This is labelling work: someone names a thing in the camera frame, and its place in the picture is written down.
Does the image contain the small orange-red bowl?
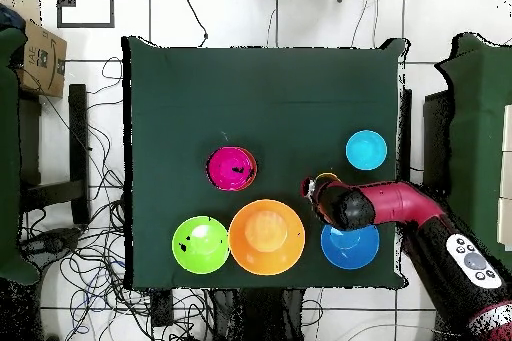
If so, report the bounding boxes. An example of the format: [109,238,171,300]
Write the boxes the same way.
[238,147,259,191]

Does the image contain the small magenta bowl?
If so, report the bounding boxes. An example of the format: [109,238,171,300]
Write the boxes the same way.
[206,146,254,192]

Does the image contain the white box stack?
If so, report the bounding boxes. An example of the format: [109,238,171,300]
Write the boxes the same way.
[496,103,512,252]

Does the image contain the large orange-yellow bowl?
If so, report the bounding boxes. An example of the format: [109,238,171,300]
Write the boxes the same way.
[228,199,306,277]

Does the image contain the small light blue bowl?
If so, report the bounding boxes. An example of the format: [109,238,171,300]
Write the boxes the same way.
[345,129,388,171]

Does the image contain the large blue bowl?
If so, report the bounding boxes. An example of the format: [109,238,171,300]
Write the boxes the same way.
[320,222,381,271]

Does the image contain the dark green tablecloth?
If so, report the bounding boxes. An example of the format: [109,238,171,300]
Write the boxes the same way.
[121,35,410,291]

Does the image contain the large green bowl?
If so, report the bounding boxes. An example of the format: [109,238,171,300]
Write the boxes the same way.
[171,215,231,275]

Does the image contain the green cloth-covered table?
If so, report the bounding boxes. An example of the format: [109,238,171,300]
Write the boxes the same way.
[0,26,40,285]
[433,32,512,274]

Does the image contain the black metal stand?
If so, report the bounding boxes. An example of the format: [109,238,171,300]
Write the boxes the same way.
[18,83,92,227]

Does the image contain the cardboard box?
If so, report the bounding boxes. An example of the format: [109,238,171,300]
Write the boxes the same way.
[11,0,68,99]

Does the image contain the black cable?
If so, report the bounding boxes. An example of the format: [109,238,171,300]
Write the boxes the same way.
[178,0,210,49]

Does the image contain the tangle of black cables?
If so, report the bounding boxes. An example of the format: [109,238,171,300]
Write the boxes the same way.
[17,56,217,341]

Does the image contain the black square frame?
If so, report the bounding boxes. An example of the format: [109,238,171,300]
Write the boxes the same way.
[56,0,116,29]

